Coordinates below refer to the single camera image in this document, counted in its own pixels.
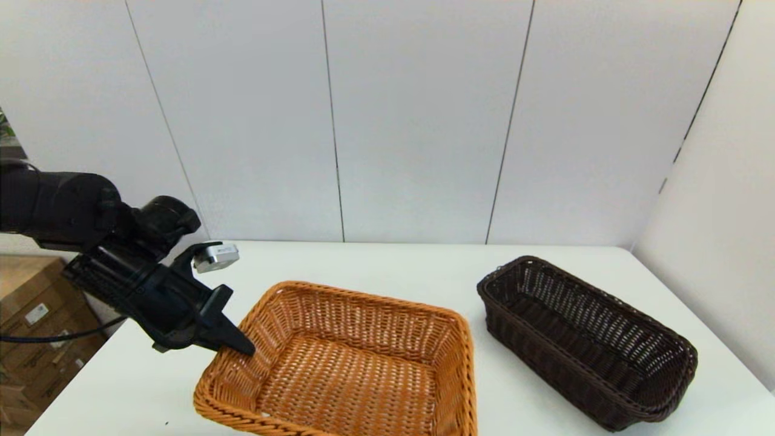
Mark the orange wicker basket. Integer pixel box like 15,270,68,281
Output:
193,280,479,436

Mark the dark brown wicker basket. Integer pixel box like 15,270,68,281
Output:
477,255,699,432

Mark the brown cardboard box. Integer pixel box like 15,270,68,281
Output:
21,330,110,412
0,381,46,432
0,254,85,355
0,300,101,388

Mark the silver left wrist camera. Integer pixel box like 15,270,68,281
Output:
193,242,240,274

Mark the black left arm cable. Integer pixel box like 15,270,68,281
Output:
0,315,128,344

